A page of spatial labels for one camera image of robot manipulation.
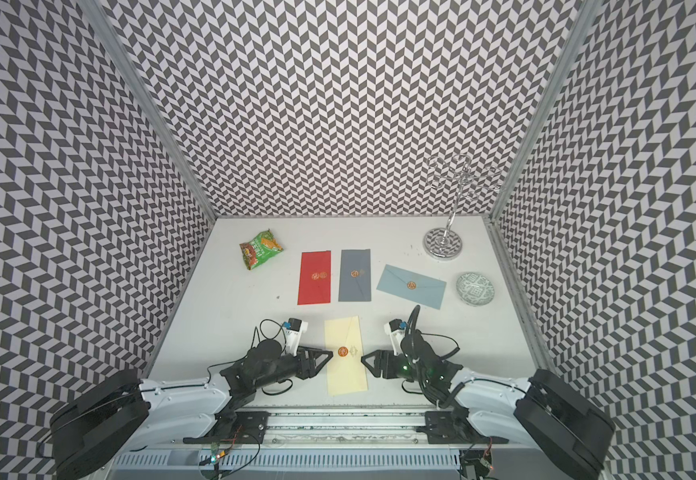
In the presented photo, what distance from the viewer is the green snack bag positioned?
105cm

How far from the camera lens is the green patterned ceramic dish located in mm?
952

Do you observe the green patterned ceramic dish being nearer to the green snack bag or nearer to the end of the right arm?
the end of the right arm
